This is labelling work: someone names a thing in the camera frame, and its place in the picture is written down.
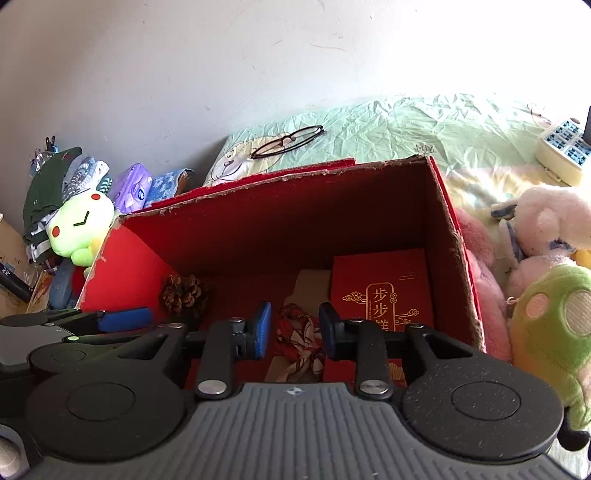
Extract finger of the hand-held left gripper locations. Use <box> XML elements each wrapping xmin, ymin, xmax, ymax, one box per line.
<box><xmin>0</xmin><ymin>307</ymin><xmax>154</xmax><ymax>332</ymax></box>
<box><xmin>62</xmin><ymin>329</ymin><xmax>160</xmax><ymax>345</ymax></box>

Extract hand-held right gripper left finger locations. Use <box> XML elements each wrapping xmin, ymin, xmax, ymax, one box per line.
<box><xmin>117</xmin><ymin>301</ymin><xmax>273</xmax><ymax>401</ymax></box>

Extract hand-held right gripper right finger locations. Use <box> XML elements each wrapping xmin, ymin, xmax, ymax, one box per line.
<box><xmin>318</xmin><ymin>302</ymin><xmax>485</xmax><ymax>401</ymax></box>

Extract brown pine cone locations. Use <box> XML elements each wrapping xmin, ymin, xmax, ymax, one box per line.
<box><xmin>161</xmin><ymin>274</ymin><xmax>208</xmax><ymax>319</ymax></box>

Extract small red gift box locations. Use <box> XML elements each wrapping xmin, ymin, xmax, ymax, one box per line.
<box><xmin>323</xmin><ymin>249</ymin><xmax>437</xmax><ymax>386</ymax></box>

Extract large red cardboard box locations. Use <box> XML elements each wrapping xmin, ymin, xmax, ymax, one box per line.
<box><xmin>76</xmin><ymin>155</ymin><xmax>488</xmax><ymax>384</ymax></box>

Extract beige card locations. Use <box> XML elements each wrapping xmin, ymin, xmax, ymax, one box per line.
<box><xmin>265</xmin><ymin>269</ymin><xmax>333</xmax><ymax>381</ymax></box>

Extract printed booklet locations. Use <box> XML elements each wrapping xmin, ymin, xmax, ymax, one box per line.
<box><xmin>27</xmin><ymin>271</ymin><xmax>52</xmax><ymax>315</ymax></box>

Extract black bottle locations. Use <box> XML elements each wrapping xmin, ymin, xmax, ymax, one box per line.
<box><xmin>0</xmin><ymin>263</ymin><xmax>33</xmax><ymax>298</ymax></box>

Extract light green frog plush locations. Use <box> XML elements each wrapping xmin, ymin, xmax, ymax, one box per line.
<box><xmin>46</xmin><ymin>189</ymin><xmax>115</xmax><ymax>280</ymax></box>

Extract brown cardboard box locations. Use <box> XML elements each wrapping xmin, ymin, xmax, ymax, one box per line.
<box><xmin>0</xmin><ymin>213</ymin><xmax>27</xmax><ymax>315</ymax></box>

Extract purple packet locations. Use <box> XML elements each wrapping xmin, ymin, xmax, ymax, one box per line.
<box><xmin>108</xmin><ymin>163</ymin><xmax>153</xmax><ymax>214</ymax></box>

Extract blue checked cloth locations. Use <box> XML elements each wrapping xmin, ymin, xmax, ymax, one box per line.
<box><xmin>145</xmin><ymin>168</ymin><xmax>195</xmax><ymax>208</ymax></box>

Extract pile of folded clothes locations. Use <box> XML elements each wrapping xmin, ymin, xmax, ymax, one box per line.
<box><xmin>22</xmin><ymin>147</ymin><xmax>114</xmax><ymax>264</ymax></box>

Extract pink plush toy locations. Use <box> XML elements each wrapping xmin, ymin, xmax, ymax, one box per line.
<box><xmin>455</xmin><ymin>208</ymin><xmax>513</xmax><ymax>363</ymax></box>

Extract black framed glasses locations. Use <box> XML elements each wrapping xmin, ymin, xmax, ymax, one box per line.
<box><xmin>250</xmin><ymin>124</ymin><xmax>327</xmax><ymax>160</ymax></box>

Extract green and cream plush toy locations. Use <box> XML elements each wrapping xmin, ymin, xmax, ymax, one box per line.
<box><xmin>510</xmin><ymin>264</ymin><xmax>591</xmax><ymax>450</ymax></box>

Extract white plush toy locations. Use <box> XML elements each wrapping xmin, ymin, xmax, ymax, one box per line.
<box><xmin>489</xmin><ymin>185</ymin><xmax>591</xmax><ymax>301</ymax></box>

